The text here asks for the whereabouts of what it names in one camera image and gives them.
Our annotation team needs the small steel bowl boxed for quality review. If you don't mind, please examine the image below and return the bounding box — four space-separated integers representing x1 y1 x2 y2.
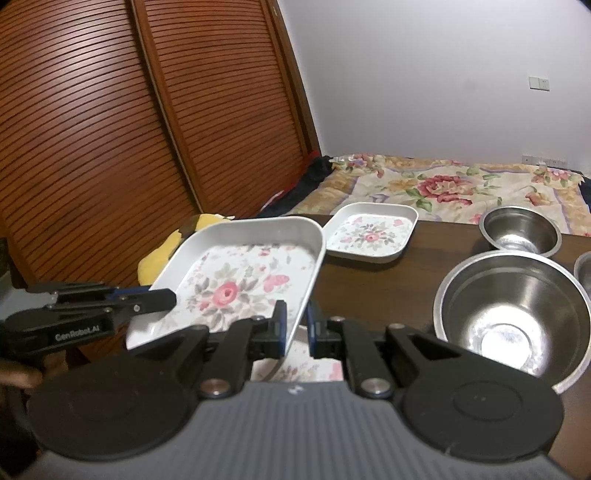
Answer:
573 251 591 297

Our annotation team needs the floral bed quilt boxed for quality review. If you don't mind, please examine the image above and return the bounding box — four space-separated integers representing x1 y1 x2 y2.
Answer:
290 154 590 237

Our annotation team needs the brown louvered wardrobe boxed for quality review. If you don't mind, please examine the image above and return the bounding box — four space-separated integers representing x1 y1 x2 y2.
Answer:
1 1 320 286

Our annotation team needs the wall socket strip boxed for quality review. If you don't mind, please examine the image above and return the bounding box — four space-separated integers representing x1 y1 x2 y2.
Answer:
522 155 568 169

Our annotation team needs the white wall switch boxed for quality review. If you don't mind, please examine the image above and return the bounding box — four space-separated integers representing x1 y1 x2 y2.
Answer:
529 76 550 92

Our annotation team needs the black clothing pile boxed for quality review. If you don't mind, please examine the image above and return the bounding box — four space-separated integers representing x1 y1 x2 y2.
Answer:
256 156 332 218

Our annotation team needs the medium steel bowl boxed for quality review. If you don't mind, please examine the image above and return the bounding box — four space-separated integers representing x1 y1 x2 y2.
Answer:
479 206 562 258

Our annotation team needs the person's left hand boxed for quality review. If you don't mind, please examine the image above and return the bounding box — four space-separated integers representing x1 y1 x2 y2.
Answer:
0 352 68 390

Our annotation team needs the large steel bowl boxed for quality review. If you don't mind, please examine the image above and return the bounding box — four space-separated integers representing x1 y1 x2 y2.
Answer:
433 250 590 394

